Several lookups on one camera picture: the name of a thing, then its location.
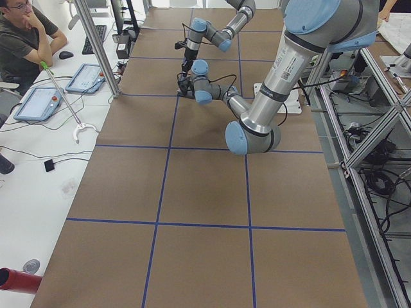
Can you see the black computer mouse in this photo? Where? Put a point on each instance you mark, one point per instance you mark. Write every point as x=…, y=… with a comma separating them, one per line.
x=65, y=55

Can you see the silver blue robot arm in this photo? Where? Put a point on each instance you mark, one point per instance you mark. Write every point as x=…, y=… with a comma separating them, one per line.
x=310, y=28
x=221, y=29

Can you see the far blue teach pendant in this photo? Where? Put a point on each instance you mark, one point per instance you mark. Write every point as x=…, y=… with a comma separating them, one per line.
x=87, y=80

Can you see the red cylinder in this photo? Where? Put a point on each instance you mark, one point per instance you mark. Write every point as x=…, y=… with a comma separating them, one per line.
x=19, y=281

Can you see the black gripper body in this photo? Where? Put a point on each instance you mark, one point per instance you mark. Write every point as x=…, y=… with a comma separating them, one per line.
x=189, y=55
x=185, y=90

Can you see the silver reacher grabber tool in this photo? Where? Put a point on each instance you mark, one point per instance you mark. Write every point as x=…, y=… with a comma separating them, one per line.
x=80, y=126

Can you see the small black square device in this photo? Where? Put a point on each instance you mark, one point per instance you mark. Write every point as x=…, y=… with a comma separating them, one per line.
x=49, y=165

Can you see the black box on desk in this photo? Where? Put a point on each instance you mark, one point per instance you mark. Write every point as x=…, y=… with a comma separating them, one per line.
x=123, y=47

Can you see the round silver desk grommet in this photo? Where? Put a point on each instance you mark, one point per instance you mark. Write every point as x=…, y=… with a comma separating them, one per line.
x=31, y=266

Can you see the blue teach pendant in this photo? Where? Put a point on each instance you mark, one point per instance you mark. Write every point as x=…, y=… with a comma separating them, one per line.
x=87, y=80
x=39, y=104

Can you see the seated man in dark shirt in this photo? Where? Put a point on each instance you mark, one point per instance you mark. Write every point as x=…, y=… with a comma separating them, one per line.
x=28, y=38

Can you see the aluminium side frame rail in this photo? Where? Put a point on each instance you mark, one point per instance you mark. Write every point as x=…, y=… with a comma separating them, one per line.
x=363, y=116

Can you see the near blue teach pendant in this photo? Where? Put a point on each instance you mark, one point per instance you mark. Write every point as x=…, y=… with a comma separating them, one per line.
x=39, y=104

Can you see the pink and grey towel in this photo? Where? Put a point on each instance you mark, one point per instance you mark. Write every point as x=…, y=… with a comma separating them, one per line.
x=186, y=94

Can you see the aluminium frame post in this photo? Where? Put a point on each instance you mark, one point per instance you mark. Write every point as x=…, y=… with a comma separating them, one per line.
x=88, y=24

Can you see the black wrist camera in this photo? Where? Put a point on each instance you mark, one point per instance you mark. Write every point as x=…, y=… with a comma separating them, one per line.
x=180, y=45

